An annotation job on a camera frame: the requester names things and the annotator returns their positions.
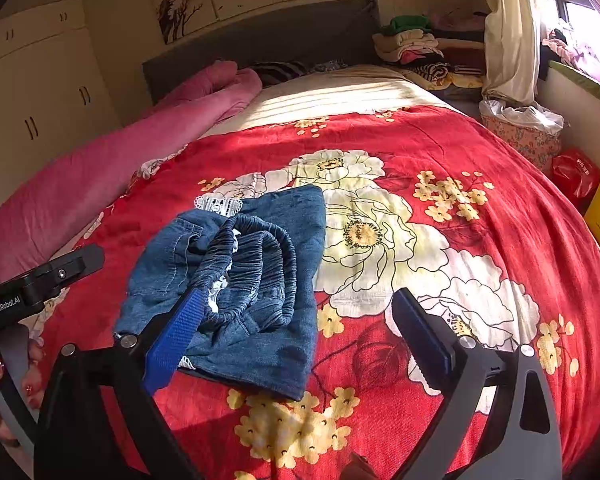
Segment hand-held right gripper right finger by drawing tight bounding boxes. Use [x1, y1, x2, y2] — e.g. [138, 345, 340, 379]
[391, 287, 565, 480]

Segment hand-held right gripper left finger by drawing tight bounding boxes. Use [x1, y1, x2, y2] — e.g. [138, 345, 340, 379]
[32, 285, 208, 480]

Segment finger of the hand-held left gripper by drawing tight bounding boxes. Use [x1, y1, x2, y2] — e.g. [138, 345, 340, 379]
[21, 243, 107, 307]

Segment blue denim lace-trimmed pants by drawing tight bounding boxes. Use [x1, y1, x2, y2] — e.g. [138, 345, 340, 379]
[114, 183, 329, 402]

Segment person's right hand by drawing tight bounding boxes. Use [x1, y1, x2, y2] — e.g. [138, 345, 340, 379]
[349, 452, 381, 480]

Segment pink quilt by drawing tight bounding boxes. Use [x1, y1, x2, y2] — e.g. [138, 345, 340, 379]
[0, 60, 264, 282]

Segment red floral blanket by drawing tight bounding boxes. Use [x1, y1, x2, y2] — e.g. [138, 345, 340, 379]
[34, 104, 600, 480]

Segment cream wardrobe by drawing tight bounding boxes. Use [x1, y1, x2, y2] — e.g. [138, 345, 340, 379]
[0, 0, 125, 202]

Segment floral fabric basket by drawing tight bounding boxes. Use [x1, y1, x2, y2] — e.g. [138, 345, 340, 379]
[480, 111, 564, 177]

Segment red plastic bag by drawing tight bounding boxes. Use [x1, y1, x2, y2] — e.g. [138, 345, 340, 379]
[550, 148, 600, 214]

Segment white plastic bag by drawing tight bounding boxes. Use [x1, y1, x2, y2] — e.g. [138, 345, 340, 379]
[479, 98, 566, 135]

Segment pile of folded clothes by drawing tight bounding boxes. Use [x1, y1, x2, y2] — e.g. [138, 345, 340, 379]
[371, 11, 487, 97]

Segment striped dark pillow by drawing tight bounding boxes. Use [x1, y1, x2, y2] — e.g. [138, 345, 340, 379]
[250, 60, 309, 86]

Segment green-edged window seat cushion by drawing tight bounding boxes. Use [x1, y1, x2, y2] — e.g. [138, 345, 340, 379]
[549, 59, 600, 107]

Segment grey bed headboard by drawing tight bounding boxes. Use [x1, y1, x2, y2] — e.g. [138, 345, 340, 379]
[141, 0, 382, 107]

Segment cream curtain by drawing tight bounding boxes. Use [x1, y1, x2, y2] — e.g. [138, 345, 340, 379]
[474, 0, 552, 107]

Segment purple floral cloth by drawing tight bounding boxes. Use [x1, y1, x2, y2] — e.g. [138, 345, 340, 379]
[540, 26, 600, 92]

